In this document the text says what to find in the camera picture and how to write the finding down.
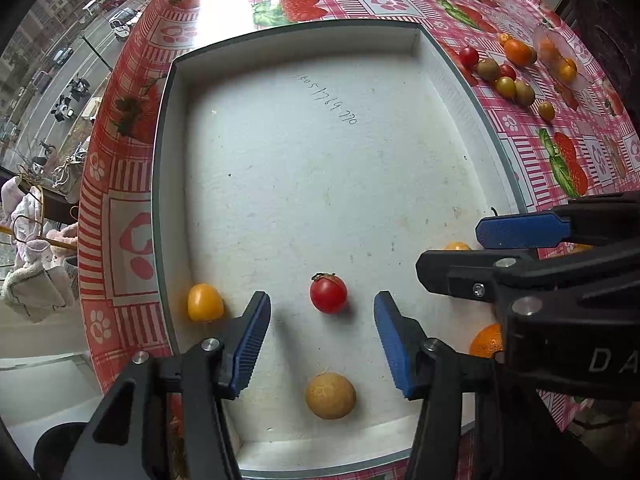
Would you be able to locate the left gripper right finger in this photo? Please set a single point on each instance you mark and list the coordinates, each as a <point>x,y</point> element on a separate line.
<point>427,370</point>

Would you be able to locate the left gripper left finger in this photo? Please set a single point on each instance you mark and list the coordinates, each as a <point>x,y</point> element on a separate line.
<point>127,436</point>

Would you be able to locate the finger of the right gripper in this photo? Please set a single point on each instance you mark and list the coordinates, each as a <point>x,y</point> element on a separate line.
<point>594,220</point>
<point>475,274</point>

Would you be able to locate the tan longan fruit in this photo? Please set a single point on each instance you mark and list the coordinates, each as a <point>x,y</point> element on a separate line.
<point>330,396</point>

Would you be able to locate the red cherry tomato with stem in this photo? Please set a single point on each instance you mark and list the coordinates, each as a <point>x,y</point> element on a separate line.
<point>328,293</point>

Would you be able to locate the large orange mandarin in tray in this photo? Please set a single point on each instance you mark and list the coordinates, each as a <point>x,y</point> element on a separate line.
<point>487,342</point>

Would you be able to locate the pink strawberry tablecloth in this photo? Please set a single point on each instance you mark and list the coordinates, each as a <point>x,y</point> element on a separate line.
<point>566,142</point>

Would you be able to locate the brown kiwi berry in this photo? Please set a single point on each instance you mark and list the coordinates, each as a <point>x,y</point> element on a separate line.
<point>524,93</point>

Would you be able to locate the yellow-green cherry tomato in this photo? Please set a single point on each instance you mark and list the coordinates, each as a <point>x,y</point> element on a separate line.
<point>505,86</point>

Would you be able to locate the clear glass bowl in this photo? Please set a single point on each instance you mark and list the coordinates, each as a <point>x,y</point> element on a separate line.
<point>556,55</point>

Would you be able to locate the orange mandarin on table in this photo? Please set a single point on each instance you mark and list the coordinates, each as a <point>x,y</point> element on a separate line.
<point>519,53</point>

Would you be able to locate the white tray with dark rim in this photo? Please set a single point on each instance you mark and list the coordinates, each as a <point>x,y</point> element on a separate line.
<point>345,147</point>

